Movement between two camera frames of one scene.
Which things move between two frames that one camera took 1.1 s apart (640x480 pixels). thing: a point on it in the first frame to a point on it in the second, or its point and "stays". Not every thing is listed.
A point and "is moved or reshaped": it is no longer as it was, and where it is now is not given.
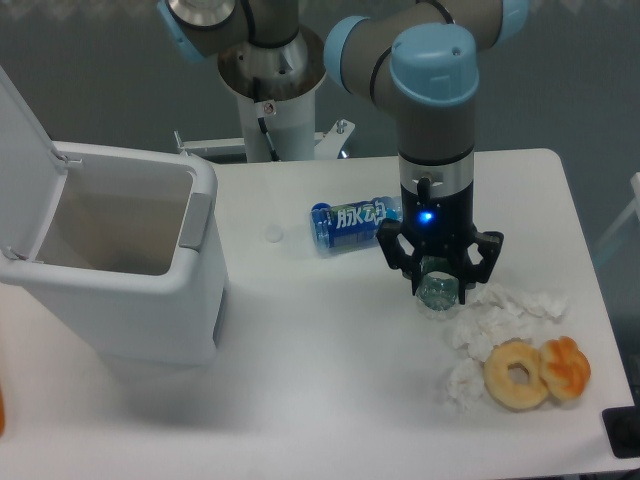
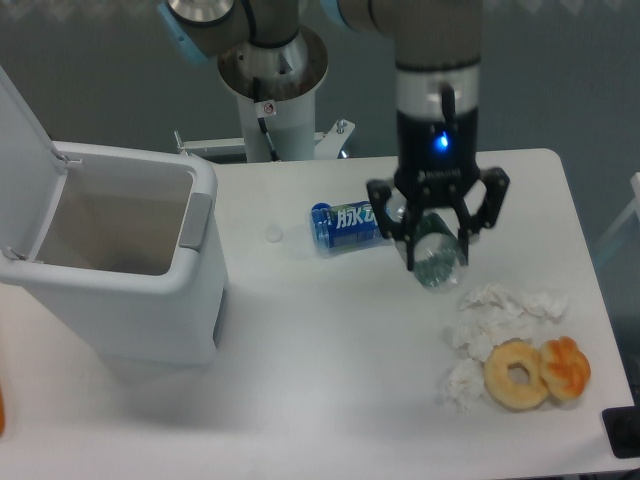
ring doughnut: (501, 390) stays
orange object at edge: (2, 410) stays
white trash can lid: (33, 174) stays
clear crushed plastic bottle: (438, 290) is moved or reshaped
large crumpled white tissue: (494, 314) stays
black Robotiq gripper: (438, 225) to (436, 164)
